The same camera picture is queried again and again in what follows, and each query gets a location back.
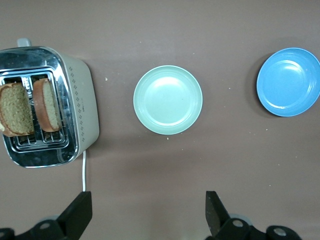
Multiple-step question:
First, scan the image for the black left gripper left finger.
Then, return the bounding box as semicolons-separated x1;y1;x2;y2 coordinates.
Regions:
14;191;93;240

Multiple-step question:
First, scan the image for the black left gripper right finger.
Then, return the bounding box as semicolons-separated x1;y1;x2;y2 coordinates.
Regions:
205;190;304;240

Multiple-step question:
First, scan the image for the brown bread slice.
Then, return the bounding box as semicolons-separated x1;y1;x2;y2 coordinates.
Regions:
32;77;63;133
0;82;35;138

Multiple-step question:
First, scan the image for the pale green plate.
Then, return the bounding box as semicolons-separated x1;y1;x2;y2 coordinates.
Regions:
132;65;204;136

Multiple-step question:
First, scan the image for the blue plate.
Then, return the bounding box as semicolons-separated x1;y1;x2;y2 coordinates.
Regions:
256;47;320;118

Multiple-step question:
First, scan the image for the beige chrome-topped toaster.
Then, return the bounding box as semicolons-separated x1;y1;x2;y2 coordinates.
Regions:
0;37;100;169

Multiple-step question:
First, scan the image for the white toaster power cable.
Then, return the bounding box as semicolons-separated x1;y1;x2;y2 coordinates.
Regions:
81;149;87;193

